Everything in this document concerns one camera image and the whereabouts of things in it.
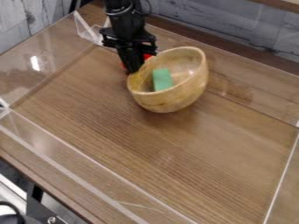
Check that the clear acrylic corner bracket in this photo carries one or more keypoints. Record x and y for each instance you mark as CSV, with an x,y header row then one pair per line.
x,y
89,32

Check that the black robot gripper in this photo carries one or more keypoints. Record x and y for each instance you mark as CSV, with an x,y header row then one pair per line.
x,y
129,38

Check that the black metal table frame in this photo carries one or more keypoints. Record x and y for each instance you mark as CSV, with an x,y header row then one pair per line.
x,y
44,208

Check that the clear acrylic tray wall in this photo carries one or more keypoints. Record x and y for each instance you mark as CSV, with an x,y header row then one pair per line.
x,y
215,163

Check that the green rectangular block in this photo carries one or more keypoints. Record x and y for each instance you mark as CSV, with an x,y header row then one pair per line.
x,y
163,79

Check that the red fruit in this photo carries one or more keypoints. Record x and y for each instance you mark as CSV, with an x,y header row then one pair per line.
x,y
135,61

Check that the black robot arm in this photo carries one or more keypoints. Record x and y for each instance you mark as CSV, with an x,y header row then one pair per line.
x,y
123,5

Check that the wooden bowl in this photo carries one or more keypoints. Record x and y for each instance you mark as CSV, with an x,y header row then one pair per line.
x,y
187,64

